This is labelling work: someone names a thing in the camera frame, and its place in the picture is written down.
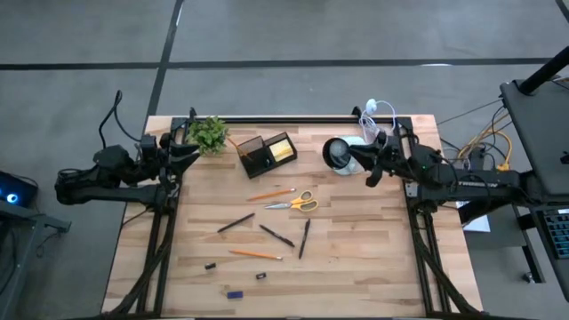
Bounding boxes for yellow-handled scissors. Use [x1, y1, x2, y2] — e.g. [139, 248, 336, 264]
[263, 189, 320, 213]

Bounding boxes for black pole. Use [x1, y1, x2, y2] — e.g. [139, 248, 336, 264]
[517, 46, 569, 97]

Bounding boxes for yellow extension cable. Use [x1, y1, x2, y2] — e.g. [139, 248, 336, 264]
[457, 126, 517, 177]

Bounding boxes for black power strip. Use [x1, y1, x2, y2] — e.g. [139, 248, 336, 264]
[469, 146, 488, 172]

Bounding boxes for dark grey desk top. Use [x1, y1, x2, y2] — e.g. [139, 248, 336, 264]
[500, 78, 569, 196]

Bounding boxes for black keyboard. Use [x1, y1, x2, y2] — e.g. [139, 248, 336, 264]
[537, 207, 569, 261]

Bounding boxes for green plant in white pot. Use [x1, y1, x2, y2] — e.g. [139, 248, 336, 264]
[186, 115, 231, 157]

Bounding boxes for white lamp cable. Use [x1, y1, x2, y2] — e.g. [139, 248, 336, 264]
[357, 98, 399, 139]

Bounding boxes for white paper sheet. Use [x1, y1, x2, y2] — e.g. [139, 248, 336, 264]
[455, 199, 493, 235]

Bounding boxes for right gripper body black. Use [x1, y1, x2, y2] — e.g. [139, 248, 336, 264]
[387, 135, 421, 179]

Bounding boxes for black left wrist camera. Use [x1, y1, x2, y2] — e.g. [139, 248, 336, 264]
[140, 135, 159, 164]

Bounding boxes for black mesh desk organizer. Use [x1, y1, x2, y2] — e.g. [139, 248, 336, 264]
[235, 131, 299, 180]

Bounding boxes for black pen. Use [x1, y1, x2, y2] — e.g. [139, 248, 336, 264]
[216, 212, 257, 234]
[259, 224, 296, 249]
[297, 218, 312, 260]

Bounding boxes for grey metal stand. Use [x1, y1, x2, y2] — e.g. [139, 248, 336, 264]
[0, 199, 72, 319]

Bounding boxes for orange wooden pencil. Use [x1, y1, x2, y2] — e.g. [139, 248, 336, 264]
[228, 249, 284, 261]
[246, 188, 298, 203]
[226, 136, 253, 162]

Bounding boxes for black metal table frame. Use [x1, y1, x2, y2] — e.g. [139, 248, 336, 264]
[100, 105, 484, 319]

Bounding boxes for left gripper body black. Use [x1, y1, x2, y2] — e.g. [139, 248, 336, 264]
[157, 150, 175, 179]

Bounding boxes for black computer with blue light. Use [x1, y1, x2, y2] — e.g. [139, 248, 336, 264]
[0, 171, 40, 209]

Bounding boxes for white spot lamp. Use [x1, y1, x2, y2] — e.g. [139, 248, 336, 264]
[321, 135, 373, 177]

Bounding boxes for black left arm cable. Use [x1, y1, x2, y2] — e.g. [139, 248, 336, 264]
[98, 90, 144, 150]

